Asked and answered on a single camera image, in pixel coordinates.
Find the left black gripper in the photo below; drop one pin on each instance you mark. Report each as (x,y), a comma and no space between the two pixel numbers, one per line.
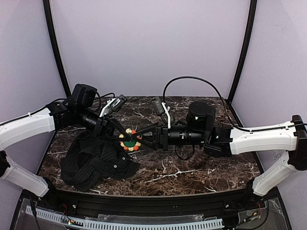
(102,127)

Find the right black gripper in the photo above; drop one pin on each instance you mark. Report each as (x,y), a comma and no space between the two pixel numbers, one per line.
(162,138)

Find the flower brooch green orange yellow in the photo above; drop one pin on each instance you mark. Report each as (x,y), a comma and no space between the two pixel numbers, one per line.
(131,145)

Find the black pinstriped shirt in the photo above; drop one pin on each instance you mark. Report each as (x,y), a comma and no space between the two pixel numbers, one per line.
(89,159)

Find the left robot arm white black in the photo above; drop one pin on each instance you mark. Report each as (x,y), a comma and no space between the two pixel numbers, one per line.
(54,116)

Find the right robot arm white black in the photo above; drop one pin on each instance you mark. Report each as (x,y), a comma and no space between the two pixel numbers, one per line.
(290,136)

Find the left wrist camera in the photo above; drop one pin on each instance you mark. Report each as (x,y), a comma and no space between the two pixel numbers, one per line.
(113,105)

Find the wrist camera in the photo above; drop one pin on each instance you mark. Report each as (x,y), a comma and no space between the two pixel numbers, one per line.
(113,105)
(161,109)

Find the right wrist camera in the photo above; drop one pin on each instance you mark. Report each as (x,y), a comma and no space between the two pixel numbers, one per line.
(161,109)

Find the left black frame post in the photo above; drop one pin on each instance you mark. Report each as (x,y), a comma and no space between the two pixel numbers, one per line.
(55,47)

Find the black frame post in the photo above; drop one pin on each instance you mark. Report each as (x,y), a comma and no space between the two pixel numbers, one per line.
(55,47)
(244,50)

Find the white slotted cable duct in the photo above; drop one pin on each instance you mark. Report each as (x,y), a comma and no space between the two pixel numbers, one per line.
(92,224)

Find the right black frame post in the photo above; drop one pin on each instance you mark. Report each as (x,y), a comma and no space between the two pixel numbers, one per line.
(244,50)

